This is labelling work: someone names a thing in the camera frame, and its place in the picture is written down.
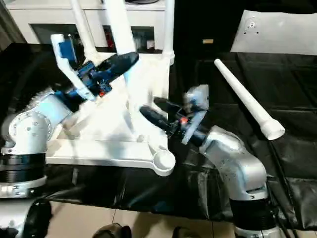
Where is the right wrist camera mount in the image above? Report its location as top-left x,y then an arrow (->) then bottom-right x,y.
181,84 -> 211,145

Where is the white plastic table leg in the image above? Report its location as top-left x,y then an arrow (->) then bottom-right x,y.
105,0 -> 141,136
70,0 -> 100,60
214,59 -> 286,141
164,0 -> 176,65

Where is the dark left robot foot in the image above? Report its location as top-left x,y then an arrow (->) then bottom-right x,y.
94,222 -> 132,238

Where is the white plastic table top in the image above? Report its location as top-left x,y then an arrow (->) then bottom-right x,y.
46,51 -> 177,178

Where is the beige curtain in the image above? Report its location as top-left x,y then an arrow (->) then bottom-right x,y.
0,0 -> 27,52

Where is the dark grey cap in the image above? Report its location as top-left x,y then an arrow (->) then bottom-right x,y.
125,0 -> 161,5

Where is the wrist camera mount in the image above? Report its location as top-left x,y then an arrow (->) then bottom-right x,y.
51,33 -> 97,102
181,84 -> 211,145

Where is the white glass-door cabinet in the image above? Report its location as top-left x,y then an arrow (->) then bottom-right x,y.
6,0 -> 167,49

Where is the black box with gold label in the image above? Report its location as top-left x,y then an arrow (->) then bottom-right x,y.
174,0 -> 245,54

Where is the white panel with screw holes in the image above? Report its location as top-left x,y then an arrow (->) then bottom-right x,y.
230,9 -> 317,56

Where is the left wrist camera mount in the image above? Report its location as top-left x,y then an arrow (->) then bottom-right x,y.
51,33 -> 97,102

